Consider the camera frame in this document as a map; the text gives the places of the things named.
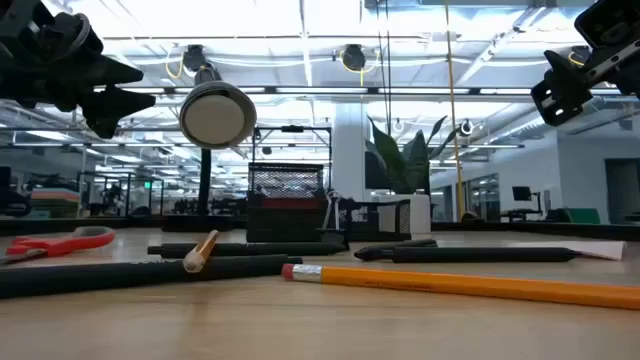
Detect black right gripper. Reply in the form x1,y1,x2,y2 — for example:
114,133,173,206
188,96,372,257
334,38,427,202
530,0,640,127

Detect black workstation frame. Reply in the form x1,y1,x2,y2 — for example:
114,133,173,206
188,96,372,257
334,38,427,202
77,171,165,217
252,125,334,191

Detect sharpened orange pencil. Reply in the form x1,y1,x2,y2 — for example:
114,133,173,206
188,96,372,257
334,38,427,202
182,229,220,274

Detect long black cable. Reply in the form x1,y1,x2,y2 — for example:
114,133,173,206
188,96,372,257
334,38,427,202
375,0,387,136

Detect black pen white lettering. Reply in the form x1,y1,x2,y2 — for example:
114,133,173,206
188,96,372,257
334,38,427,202
0,253,304,300

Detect yellow pencil with eraser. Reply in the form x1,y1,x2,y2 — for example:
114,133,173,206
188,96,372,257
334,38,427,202
281,263,640,311

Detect snake plant in white pot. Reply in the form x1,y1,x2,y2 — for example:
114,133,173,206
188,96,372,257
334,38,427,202
364,114,461,235

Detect black desk lamp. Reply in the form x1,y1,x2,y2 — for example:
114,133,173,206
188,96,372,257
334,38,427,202
160,63,258,234

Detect black mesh desk organizer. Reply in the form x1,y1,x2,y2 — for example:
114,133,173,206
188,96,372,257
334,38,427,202
245,162,412,244

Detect red handled scissors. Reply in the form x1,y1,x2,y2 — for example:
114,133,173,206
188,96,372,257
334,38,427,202
0,225,117,266

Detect black binder clip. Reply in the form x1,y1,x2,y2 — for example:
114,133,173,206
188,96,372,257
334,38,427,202
319,189,349,246

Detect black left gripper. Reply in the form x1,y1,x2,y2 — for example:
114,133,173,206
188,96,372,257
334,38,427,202
0,0,157,140

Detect black metal table frame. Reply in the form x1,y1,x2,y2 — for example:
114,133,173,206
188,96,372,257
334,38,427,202
0,214,640,243

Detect stacked coloured foam mats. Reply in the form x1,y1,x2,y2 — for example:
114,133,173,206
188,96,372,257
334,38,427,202
29,187,81,219

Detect green box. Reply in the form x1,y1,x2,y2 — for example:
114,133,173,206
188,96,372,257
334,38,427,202
567,207,601,225

